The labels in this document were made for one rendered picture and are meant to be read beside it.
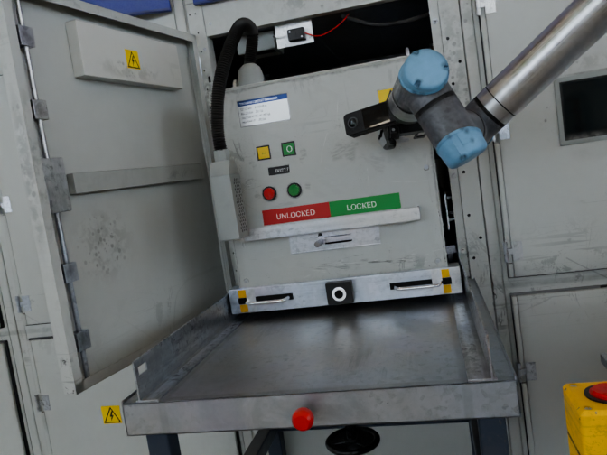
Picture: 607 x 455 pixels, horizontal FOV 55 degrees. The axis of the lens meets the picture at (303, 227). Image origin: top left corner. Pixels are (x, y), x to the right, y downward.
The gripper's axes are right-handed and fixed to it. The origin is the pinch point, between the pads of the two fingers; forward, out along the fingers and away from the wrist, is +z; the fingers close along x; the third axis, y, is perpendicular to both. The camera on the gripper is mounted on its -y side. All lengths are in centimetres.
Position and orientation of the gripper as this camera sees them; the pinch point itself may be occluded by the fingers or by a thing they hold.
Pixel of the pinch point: (380, 140)
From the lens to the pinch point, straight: 129.1
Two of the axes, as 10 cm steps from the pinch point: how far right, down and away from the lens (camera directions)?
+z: -0.2, 1.7, 9.8
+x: -1.6, -9.7, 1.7
